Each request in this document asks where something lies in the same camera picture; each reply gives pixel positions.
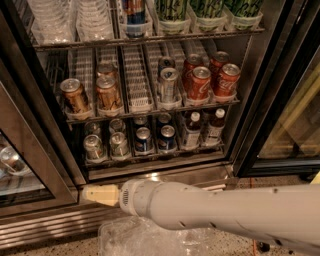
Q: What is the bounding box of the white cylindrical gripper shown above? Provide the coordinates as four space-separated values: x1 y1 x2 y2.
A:
82 185 119 206

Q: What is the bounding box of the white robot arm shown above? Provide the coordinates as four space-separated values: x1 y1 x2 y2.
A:
82 179 320 256

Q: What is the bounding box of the front left pepsi can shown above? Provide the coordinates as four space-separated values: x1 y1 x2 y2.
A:
135 127 153 152

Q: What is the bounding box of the pepsi can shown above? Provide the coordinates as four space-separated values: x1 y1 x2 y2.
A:
133 116 149 129
157 113 172 127
158 125 175 150
135 127 153 152

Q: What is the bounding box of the rear left 7up can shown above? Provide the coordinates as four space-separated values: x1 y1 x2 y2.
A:
84 122 101 137

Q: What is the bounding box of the rear right 7up can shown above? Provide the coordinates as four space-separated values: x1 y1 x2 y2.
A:
109 118 126 134

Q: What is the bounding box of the left sliding fridge door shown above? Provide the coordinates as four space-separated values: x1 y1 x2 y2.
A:
0 56 80 218

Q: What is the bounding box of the front right pepsi can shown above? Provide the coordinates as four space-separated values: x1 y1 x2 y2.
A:
158 125 175 150

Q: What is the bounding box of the rear left pepsi can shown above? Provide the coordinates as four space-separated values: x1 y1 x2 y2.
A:
133 116 149 129

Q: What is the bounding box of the rear right pepsi can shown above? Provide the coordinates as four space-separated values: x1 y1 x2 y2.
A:
157 113 172 127

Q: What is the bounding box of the front brown can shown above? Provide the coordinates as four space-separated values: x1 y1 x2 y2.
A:
96 76 122 110

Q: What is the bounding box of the brown can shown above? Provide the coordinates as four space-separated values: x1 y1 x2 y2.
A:
97 63 117 78
60 78 89 114
96 76 122 110

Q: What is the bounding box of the far left brown can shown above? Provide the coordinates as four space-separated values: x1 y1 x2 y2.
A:
60 78 89 114

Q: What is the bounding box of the can behind left door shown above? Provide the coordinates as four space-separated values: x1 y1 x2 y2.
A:
0 146 31 176

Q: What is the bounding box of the empty white shelf glide tray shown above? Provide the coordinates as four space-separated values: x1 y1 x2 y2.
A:
122 45 154 113

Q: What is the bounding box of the rear brown can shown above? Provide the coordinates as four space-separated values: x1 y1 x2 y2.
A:
97 63 117 78

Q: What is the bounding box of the front silver can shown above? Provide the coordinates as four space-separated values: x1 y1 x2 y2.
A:
159 67 179 103

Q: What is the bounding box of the silver can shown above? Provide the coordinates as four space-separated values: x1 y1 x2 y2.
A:
159 67 179 103
158 56 175 74

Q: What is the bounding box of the stainless steel fridge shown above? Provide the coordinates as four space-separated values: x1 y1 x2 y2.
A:
0 0 320 250

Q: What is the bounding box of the rear silver can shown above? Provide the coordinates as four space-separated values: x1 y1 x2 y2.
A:
158 56 175 74

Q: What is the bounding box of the front left coca-cola can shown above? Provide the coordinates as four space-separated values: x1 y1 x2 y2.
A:
187 66 211 100

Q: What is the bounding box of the coca-cola can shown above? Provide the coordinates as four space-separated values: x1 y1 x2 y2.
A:
187 66 211 100
209 51 229 87
213 63 241 97
182 53 204 91

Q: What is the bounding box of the rear left coca-cola can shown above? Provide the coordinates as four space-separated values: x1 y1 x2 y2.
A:
182 53 204 91

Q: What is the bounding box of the front right coca-cola can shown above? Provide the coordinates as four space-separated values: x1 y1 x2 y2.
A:
213 63 241 97

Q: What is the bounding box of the rear right coca-cola can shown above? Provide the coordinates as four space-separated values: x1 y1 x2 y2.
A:
209 51 229 87

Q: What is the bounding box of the right glass fridge door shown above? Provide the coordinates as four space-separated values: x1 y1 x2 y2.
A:
233 0 320 177

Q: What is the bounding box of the red bull can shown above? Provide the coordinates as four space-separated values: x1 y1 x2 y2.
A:
122 0 145 25

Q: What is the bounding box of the left green tall can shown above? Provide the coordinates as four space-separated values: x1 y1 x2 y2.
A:
155 0 187 22

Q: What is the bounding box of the green tall can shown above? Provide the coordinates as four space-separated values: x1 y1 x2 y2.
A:
155 0 187 22
225 0 264 17
190 0 224 18

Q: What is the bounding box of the middle green tall can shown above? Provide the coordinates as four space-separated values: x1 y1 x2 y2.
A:
190 0 224 18

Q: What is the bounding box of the right green tall can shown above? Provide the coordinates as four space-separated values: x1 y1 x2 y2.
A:
225 0 264 17

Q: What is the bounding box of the left white-capped drink bottle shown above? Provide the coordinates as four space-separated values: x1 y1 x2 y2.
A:
182 112 201 149

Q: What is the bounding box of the white-capped drink bottle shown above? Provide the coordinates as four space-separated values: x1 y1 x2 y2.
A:
182 112 201 149
203 108 225 146

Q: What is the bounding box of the right white-capped drink bottle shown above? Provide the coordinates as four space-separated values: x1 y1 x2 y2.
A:
203 108 225 146

